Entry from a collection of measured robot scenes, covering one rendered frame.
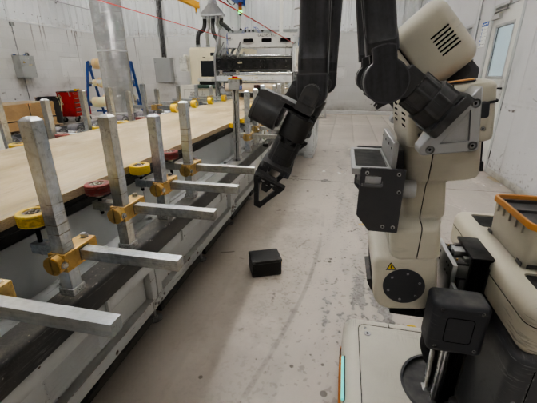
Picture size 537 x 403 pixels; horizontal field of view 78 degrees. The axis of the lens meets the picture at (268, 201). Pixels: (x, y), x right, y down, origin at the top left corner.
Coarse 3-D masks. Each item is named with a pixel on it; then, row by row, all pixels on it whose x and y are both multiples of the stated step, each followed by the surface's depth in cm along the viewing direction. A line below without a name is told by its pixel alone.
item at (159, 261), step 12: (48, 240) 92; (36, 252) 91; (48, 252) 90; (84, 252) 87; (96, 252) 86; (108, 252) 86; (120, 252) 86; (132, 252) 86; (144, 252) 86; (120, 264) 86; (132, 264) 85; (144, 264) 84; (156, 264) 83; (168, 264) 83; (180, 264) 83
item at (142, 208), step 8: (96, 200) 113; (104, 200) 112; (112, 200) 113; (96, 208) 112; (104, 208) 112; (136, 208) 109; (144, 208) 109; (152, 208) 108; (160, 208) 107; (168, 208) 107; (176, 208) 106; (184, 208) 106; (192, 208) 106; (200, 208) 106; (208, 208) 106; (168, 216) 108; (176, 216) 107; (184, 216) 106; (192, 216) 106; (200, 216) 105; (208, 216) 104; (216, 216) 106
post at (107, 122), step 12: (108, 120) 95; (108, 132) 97; (108, 144) 98; (108, 156) 100; (120, 156) 102; (108, 168) 101; (120, 168) 102; (120, 180) 103; (120, 192) 103; (120, 204) 105; (120, 228) 108; (132, 228) 111; (120, 240) 110; (132, 240) 111
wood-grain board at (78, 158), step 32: (128, 128) 225; (192, 128) 225; (224, 128) 239; (0, 160) 142; (64, 160) 142; (96, 160) 142; (128, 160) 142; (0, 192) 104; (32, 192) 104; (64, 192) 104; (0, 224) 84
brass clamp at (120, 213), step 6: (132, 198) 112; (138, 198) 112; (144, 198) 115; (132, 204) 108; (114, 210) 103; (120, 210) 104; (126, 210) 106; (132, 210) 109; (108, 216) 104; (114, 216) 103; (120, 216) 103; (126, 216) 105; (132, 216) 109; (114, 222) 104; (120, 222) 104
